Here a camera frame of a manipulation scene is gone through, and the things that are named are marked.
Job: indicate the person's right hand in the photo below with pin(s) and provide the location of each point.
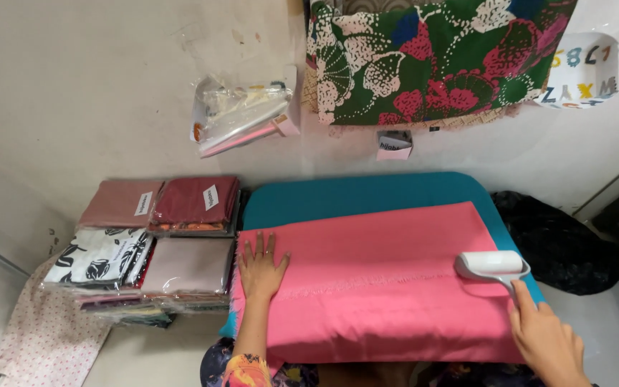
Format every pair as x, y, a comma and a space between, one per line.
548, 338

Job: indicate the person's left hand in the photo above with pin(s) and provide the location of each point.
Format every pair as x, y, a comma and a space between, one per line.
260, 277

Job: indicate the white lint roller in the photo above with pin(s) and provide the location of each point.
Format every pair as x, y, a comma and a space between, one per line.
489, 263

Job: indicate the pink fabric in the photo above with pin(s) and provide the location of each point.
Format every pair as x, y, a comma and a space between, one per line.
374, 301

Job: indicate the beige fabric packet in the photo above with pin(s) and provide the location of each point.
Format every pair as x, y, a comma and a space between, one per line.
188, 264

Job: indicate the orange fabric packet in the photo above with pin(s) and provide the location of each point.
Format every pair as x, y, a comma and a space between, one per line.
191, 227

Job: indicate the person's floral patterned garment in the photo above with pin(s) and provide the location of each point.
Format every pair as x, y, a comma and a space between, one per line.
245, 372

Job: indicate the black plastic bag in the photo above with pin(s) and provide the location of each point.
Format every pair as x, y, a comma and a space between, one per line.
556, 242

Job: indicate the maroon fabric packet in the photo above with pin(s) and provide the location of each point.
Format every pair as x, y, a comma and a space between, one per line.
191, 200

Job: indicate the stack of mixed fabric packets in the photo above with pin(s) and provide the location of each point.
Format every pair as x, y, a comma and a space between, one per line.
143, 309

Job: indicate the teal padded ironing board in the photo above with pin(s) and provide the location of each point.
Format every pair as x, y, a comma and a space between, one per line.
352, 192

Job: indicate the dusty pink fabric packet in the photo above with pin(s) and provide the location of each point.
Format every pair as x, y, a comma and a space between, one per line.
113, 204

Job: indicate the black white leaf print packet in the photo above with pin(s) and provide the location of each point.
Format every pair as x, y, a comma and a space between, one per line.
97, 258

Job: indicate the pile of clear plastic bags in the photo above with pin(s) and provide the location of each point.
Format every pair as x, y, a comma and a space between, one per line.
237, 113

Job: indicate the pink label tag holder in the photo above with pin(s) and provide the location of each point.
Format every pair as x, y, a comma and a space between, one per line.
394, 146

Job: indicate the pink dotted cloth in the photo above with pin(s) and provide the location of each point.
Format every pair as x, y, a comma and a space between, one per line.
46, 338

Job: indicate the white alphabet print container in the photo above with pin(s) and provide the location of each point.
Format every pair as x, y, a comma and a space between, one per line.
583, 70

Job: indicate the green floral print cloth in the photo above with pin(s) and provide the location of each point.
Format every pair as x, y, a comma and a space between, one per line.
438, 54

